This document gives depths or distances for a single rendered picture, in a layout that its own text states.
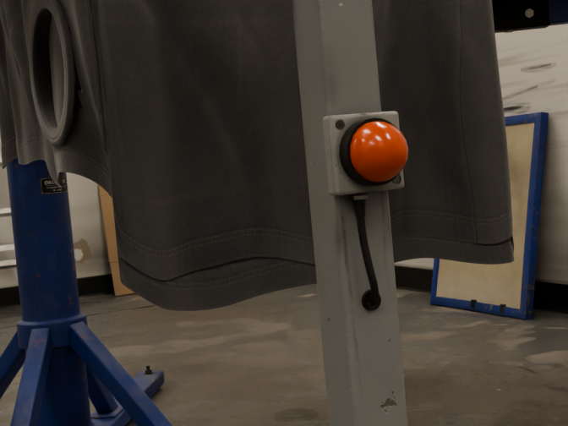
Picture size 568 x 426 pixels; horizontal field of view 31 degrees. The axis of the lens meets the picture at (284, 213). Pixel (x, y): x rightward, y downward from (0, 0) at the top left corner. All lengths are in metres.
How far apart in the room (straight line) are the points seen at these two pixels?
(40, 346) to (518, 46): 2.37
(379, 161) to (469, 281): 3.44
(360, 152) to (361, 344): 0.13
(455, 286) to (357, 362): 3.47
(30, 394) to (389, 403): 1.48
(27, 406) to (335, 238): 1.49
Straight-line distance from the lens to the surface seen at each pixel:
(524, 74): 3.92
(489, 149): 1.06
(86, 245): 5.65
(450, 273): 4.15
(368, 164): 0.61
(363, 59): 0.66
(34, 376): 2.12
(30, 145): 1.20
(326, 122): 0.63
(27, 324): 2.22
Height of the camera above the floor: 0.65
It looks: 3 degrees down
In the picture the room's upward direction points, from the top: 5 degrees counter-clockwise
